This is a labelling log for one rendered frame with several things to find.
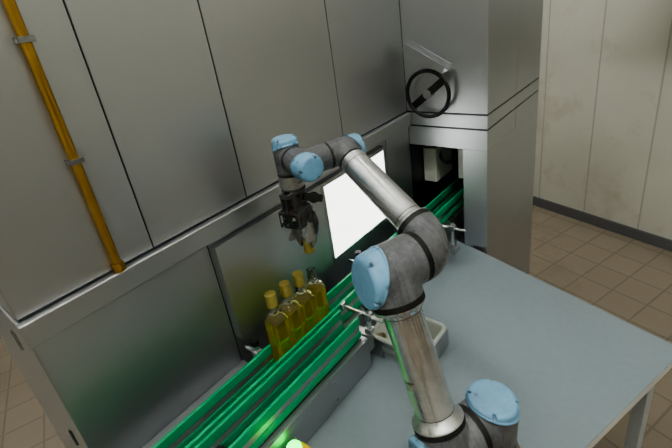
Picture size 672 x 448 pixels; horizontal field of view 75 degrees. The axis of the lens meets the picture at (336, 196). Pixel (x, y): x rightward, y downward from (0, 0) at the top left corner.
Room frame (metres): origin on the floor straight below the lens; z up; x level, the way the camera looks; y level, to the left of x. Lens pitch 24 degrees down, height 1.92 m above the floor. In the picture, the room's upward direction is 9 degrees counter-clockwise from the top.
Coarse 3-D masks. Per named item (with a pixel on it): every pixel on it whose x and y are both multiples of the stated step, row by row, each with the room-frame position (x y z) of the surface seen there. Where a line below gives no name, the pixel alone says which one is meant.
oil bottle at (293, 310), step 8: (280, 304) 1.10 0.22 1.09; (288, 304) 1.09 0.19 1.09; (296, 304) 1.10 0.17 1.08; (288, 312) 1.07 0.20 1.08; (296, 312) 1.09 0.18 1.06; (296, 320) 1.08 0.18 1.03; (304, 320) 1.11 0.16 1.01; (296, 328) 1.08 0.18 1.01; (304, 328) 1.10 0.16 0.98; (296, 336) 1.07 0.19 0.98
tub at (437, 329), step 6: (426, 318) 1.22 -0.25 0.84; (378, 324) 1.23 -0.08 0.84; (384, 324) 1.25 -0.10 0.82; (432, 324) 1.20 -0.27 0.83; (438, 324) 1.18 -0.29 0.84; (378, 330) 1.22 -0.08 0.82; (384, 330) 1.24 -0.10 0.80; (432, 330) 1.20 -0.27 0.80; (438, 330) 1.18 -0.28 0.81; (444, 330) 1.15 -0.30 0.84; (378, 336) 1.17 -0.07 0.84; (432, 336) 1.19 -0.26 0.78; (438, 336) 1.12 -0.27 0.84; (390, 342) 1.13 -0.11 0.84
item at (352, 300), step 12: (456, 204) 1.91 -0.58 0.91; (444, 216) 1.81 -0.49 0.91; (348, 300) 1.25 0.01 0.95; (348, 312) 1.24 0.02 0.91; (252, 384) 0.92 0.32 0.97; (240, 396) 0.89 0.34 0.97; (228, 408) 0.85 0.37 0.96; (216, 420) 0.82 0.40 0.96; (204, 432) 0.79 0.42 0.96; (192, 444) 0.76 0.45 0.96
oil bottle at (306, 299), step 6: (294, 294) 1.14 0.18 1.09; (300, 294) 1.13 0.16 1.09; (306, 294) 1.13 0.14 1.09; (312, 294) 1.15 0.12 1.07; (300, 300) 1.12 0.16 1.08; (306, 300) 1.12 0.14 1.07; (312, 300) 1.14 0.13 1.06; (306, 306) 1.12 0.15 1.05; (312, 306) 1.14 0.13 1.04; (306, 312) 1.11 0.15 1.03; (312, 312) 1.13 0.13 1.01; (306, 318) 1.11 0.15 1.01; (312, 318) 1.13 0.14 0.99; (306, 324) 1.11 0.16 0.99; (312, 324) 1.12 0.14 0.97
